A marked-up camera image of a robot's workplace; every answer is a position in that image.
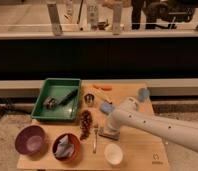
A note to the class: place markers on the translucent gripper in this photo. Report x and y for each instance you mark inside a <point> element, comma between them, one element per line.
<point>111,131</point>

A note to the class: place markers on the dark grey eraser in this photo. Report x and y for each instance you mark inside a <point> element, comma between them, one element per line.
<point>113,137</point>

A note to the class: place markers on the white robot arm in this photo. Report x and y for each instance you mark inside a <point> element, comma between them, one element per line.
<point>125,114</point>

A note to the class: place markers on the white plastic cup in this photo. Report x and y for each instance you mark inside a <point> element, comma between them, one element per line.
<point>113,154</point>

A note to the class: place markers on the small metal cup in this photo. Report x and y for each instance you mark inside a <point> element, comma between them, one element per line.
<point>89,99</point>

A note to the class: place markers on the blue sponge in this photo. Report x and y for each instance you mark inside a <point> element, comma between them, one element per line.
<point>106,108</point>

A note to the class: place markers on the brown pine cone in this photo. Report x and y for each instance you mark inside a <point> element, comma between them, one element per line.
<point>85,124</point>

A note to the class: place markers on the orange carrot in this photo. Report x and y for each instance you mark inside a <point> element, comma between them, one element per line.
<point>103,87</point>

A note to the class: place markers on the red bowl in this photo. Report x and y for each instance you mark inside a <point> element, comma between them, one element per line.
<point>77,146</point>

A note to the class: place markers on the grey crumpled cloth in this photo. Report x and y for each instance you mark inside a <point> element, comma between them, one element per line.
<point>64,148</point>

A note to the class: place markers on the blue round object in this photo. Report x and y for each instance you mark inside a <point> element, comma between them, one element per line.
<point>143,94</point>

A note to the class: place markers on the black marker pen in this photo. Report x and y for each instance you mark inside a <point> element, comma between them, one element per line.
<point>65,100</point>

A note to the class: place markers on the green plastic tray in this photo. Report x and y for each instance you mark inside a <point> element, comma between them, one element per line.
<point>57,88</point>

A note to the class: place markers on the small metal clip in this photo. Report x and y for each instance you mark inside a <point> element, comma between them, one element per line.
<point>50,103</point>

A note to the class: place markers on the purple bowl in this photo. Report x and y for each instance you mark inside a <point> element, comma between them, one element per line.
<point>30,140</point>

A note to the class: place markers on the black office chair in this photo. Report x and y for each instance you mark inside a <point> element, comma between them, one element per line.
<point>166,14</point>

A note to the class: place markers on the yellow handled tool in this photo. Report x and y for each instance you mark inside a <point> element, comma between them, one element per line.
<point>103,96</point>

